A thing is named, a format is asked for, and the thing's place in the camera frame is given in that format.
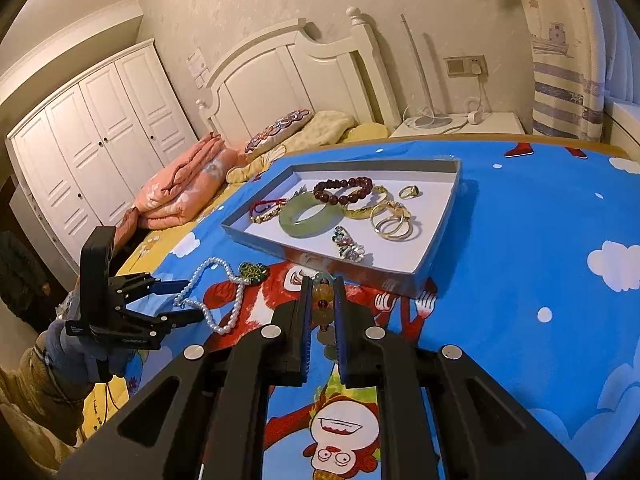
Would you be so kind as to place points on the white wardrobe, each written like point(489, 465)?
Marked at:
point(86, 150)

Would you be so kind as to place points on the gold triple ring bangles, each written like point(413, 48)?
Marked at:
point(392, 221)

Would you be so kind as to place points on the white nightstand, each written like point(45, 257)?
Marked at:
point(491, 123)

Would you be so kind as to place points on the white charger with cable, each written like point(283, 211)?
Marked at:
point(474, 105)

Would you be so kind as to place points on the wall power socket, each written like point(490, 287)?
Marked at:
point(466, 66)

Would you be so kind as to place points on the gloved left hand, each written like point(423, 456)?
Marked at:
point(81, 360)

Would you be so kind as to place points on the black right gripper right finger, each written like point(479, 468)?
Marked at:
point(442, 415)

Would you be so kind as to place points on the grey shallow cardboard box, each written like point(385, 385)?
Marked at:
point(426, 187)

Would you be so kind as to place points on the enamel flower brooch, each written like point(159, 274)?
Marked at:
point(348, 249)

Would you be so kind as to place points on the green enamel gold pendant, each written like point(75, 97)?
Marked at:
point(253, 273)

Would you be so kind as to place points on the cream floral pillow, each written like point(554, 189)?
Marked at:
point(325, 128)

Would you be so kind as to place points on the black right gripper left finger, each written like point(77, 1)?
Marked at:
point(204, 417)

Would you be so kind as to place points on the folded pink quilt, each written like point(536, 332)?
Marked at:
point(178, 192)

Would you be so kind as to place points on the embroidered patterned pillow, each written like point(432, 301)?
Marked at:
point(277, 132)

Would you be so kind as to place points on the thin gold bangle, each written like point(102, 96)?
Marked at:
point(378, 195)

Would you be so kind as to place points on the green jade bangle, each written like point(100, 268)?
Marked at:
point(305, 216)

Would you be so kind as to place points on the white wooden headboard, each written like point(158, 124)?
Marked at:
point(281, 68)

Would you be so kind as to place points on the blue cartoon cloud bedsheet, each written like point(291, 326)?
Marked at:
point(537, 280)

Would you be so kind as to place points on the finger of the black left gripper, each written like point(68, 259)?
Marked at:
point(128, 288)
point(163, 322)

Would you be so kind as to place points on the striped cream curtain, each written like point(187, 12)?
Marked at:
point(581, 52)

